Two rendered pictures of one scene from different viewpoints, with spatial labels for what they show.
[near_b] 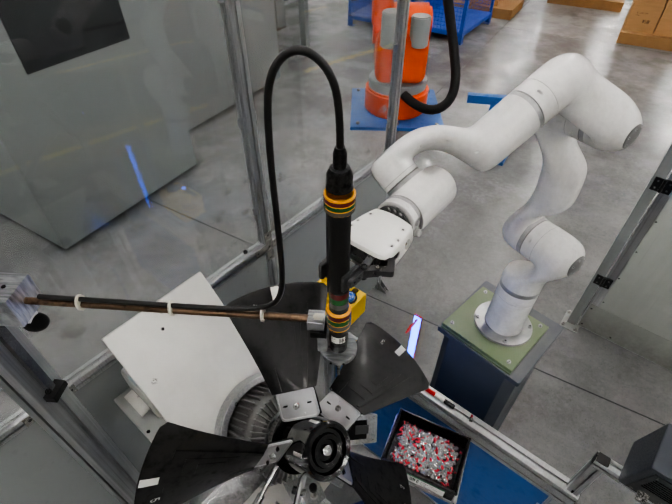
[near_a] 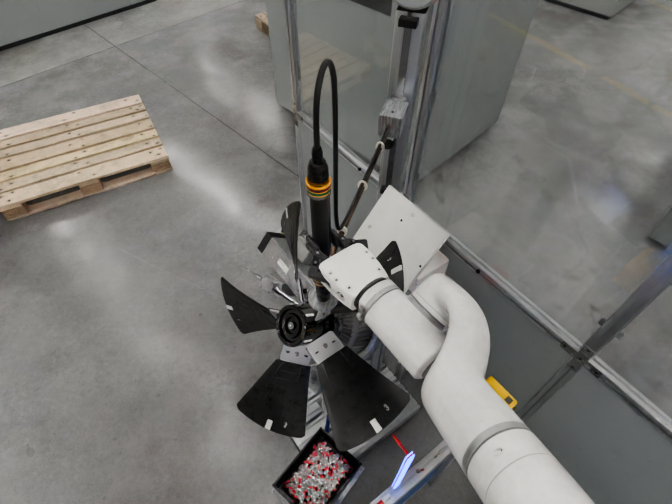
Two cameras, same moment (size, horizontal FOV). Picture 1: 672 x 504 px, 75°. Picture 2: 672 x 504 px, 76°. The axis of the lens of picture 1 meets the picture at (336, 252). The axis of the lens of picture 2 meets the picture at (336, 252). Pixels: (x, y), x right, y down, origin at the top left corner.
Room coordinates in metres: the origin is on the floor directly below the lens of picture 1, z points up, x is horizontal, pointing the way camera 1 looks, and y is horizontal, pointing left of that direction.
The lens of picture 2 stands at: (0.64, -0.53, 2.28)
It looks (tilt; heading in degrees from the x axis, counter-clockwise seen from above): 51 degrees down; 105
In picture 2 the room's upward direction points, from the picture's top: straight up
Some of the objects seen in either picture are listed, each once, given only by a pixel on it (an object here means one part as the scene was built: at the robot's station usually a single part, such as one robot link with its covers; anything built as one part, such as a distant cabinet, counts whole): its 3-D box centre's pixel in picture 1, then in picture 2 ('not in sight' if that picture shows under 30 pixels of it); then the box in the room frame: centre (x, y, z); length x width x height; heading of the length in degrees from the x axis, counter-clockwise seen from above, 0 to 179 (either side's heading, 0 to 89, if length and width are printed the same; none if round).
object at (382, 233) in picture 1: (378, 237); (356, 277); (0.56, -0.07, 1.64); 0.11 x 0.10 x 0.07; 141
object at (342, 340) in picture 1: (339, 276); (320, 242); (0.47, 0.00, 1.64); 0.04 x 0.04 x 0.46
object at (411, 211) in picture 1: (399, 220); (376, 301); (0.61, -0.11, 1.64); 0.09 x 0.03 x 0.08; 51
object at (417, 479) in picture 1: (425, 453); (317, 476); (0.51, -0.26, 0.85); 0.22 x 0.17 x 0.07; 64
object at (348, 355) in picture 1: (333, 334); (324, 283); (0.47, 0.01, 1.48); 0.09 x 0.07 x 0.10; 85
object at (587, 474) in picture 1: (587, 474); not in sight; (0.41, -0.64, 0.96); 0.03 x 0.03 x 0.20; 51
